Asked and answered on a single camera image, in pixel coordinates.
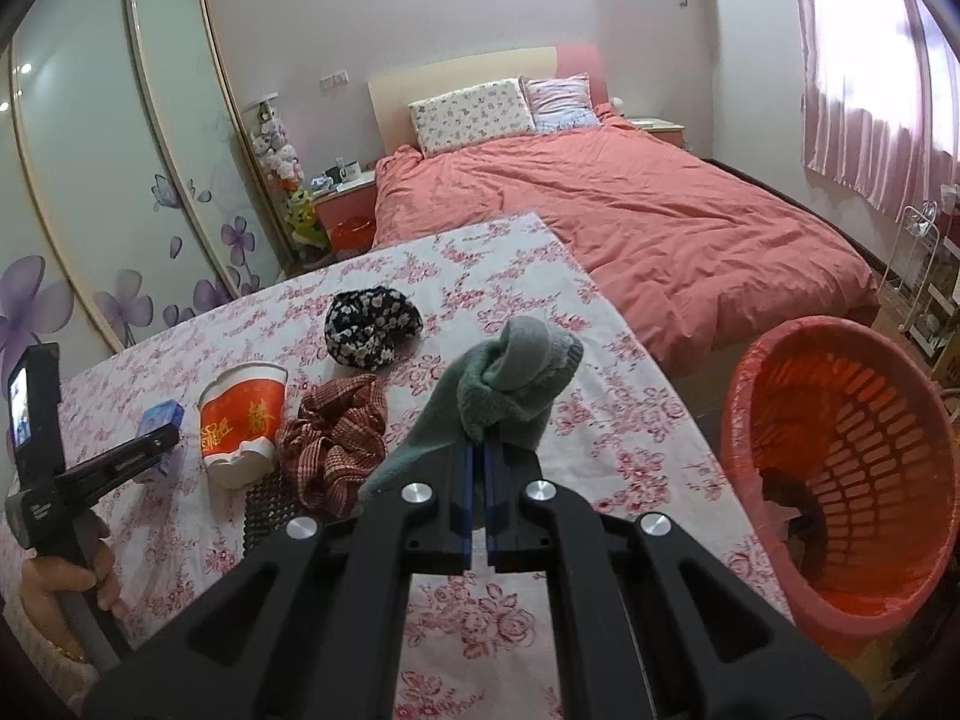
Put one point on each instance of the pink floral tablecloth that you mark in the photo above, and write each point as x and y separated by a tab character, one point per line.
525	277

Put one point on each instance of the sliding door wardrobe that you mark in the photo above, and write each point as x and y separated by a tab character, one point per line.
112	165

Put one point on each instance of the bed with pink duvet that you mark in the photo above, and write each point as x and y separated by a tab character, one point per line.
637	225

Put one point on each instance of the green knitted sock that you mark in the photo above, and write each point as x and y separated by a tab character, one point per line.
510	382

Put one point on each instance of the wall socket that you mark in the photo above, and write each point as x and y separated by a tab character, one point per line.
335	79

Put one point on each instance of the black floral cloth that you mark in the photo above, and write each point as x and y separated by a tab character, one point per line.
371	330

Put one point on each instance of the crushed paper cup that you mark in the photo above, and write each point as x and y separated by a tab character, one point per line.
244	427

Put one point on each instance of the red plastic basin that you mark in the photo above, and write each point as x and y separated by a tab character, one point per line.
352	234

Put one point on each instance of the nightstand with green top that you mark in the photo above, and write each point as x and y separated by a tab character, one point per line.
649	127

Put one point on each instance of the green yellow plush toy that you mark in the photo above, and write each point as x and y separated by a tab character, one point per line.
304	214

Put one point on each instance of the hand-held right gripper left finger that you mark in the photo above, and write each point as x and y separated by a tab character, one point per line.
471	484

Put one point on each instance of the white mug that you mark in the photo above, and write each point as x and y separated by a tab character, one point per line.
349	169

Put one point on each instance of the red plaid cloth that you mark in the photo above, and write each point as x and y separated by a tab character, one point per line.
337	442

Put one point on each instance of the wooden bed headboard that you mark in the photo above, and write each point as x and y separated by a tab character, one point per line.
450	75

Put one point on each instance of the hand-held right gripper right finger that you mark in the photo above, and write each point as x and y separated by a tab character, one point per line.
491	484

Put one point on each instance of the dark cloth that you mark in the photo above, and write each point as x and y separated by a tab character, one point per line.
795	521

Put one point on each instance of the blue packet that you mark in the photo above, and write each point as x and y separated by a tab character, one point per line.
161	415

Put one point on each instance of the floral pillow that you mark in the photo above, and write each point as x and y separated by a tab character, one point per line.
472	116

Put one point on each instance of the orange plastic basket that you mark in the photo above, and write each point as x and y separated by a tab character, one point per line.
840	465

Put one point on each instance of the pink nightstand with mug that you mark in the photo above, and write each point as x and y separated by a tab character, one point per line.
349	202

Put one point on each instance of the pink curtain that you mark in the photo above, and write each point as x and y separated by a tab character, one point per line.
862	90

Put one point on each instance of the person's left hand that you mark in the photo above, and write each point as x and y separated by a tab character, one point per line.
49	585

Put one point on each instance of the person's left forearm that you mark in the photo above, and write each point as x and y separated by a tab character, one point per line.
37	656

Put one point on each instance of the black mesh mat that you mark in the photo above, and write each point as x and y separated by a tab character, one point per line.
266	514

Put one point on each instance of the hanging plush toys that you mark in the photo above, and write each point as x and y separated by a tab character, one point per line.
274	142

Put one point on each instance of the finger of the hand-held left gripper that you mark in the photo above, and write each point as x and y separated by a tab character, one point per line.
120	461

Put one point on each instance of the pink striped pillow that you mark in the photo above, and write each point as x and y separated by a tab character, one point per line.
562	101

